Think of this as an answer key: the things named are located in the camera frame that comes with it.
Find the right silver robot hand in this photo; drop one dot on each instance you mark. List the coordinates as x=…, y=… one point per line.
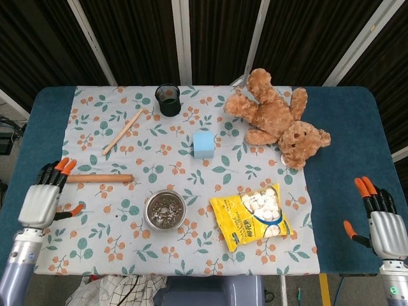
x=387, y=234

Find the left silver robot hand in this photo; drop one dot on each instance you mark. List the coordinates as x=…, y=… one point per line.
x=39, y=204

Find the thick wooden rod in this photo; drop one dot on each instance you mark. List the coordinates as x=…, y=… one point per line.
x=102, y=178

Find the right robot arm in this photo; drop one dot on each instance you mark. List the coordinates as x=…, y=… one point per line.
x=395, y=285

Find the thin wooden stick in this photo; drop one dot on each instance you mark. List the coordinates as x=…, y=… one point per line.
x=122, y=131

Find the steel bowl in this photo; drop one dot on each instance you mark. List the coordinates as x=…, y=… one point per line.
x=165, y=226

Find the floral tablecloth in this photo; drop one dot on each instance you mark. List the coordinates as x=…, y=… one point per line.
x=102, y=223

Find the black box device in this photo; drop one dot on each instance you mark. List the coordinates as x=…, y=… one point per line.
x=4, y=143

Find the blue padded table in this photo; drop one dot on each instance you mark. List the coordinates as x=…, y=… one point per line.
x=344, y=127

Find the white table leg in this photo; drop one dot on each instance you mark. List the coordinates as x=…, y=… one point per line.
x=284, y=291

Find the checkered white cloth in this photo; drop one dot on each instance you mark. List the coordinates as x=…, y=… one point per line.
x=127, y=291

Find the round white teddy tag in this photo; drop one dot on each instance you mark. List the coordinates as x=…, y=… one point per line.
x=283, y=159

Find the yellow marshmallow bag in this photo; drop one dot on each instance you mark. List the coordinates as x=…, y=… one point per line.
x=236, y=220

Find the black mesh pen cup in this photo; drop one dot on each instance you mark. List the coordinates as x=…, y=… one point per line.
x=170, y=108

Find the brown teddy bear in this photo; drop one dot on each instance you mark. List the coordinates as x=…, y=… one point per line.
x=274, y=118

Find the blue foam cube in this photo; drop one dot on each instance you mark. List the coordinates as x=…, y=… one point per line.
x=203, y=146

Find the grey-blue robot torso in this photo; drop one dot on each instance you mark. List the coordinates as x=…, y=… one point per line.
x=207, y=293

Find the white screen frame post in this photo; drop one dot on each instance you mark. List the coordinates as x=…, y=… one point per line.
x=255, y=35
x=360, y=44
x=182, y=41
x=401, y=154
x=12, y=103
x=92, y=41

